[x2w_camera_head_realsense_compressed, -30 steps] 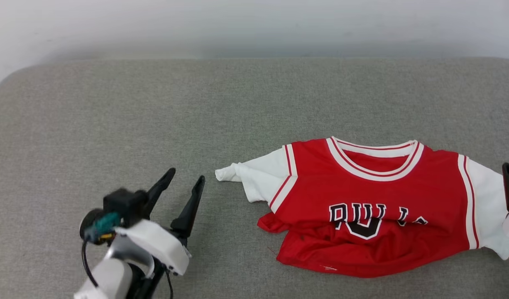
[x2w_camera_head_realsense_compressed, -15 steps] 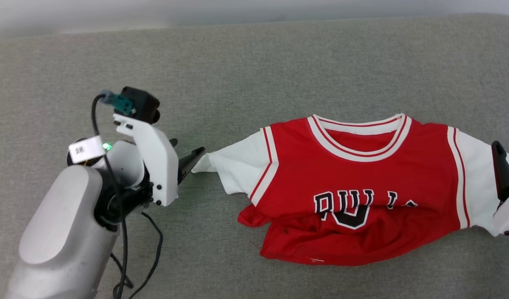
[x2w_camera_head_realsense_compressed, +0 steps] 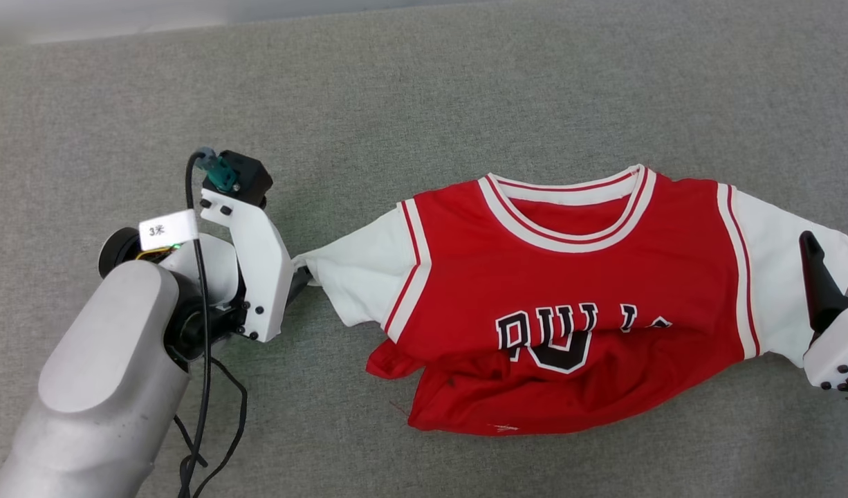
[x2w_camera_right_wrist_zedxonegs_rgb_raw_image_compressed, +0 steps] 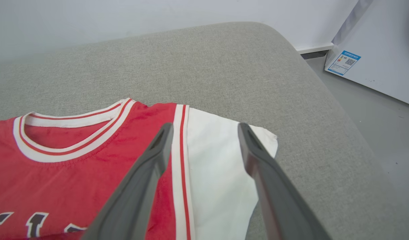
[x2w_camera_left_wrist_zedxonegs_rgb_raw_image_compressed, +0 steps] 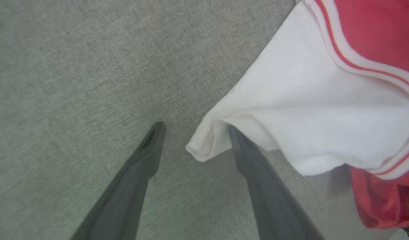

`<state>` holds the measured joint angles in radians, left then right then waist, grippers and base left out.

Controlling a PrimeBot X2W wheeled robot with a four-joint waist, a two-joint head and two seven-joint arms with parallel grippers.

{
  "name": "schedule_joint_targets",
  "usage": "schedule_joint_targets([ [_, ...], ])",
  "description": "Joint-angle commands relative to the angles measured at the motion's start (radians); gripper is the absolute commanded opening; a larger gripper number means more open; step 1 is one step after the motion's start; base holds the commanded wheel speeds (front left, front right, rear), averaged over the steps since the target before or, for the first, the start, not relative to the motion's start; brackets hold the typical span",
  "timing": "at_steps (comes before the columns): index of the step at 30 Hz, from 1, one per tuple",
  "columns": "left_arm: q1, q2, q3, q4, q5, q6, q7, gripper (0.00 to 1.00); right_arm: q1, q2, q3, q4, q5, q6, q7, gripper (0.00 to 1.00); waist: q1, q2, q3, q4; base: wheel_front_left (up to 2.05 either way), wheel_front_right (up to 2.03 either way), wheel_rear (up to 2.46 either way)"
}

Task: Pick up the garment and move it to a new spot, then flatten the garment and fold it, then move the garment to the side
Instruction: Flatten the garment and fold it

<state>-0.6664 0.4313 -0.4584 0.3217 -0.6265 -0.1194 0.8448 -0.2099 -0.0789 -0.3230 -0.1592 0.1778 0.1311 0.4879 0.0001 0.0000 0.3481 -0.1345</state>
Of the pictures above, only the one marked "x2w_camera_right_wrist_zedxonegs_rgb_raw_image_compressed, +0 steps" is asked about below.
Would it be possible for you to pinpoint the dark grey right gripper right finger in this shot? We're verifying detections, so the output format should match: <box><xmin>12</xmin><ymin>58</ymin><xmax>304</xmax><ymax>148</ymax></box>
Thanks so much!
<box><xmin>238</xmin><ymin>122</ymin><xmax>332</xmax><ymax>240</ymax></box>

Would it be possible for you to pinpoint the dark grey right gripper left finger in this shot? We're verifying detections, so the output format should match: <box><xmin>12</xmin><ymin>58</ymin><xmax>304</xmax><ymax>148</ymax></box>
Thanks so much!
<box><xmin>81</xmin><ymin>122</ymin><xmax>174</xmax><ymax>240</ymax></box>

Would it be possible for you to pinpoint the red and white basketball jersey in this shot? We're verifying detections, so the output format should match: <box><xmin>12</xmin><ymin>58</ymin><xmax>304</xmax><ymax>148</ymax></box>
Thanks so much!
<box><xmin>0</xmin><ymin>98</ymin><xmax>278</xmax><ymax>240</ymax></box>

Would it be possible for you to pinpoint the blue energy label sticker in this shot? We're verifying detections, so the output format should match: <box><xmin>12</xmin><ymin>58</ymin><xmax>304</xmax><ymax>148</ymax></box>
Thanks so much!
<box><xmin>327</xmin><ymin>50</ymin><xmax>361</xmax><ymax>76</ymax></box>

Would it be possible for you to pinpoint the white washing machine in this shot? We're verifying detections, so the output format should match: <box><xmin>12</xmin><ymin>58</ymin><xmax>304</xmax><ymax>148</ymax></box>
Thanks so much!
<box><xmin>325</xmin><ymin>0</ymin><xmax>409</xmax><ymax>108</ymax></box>

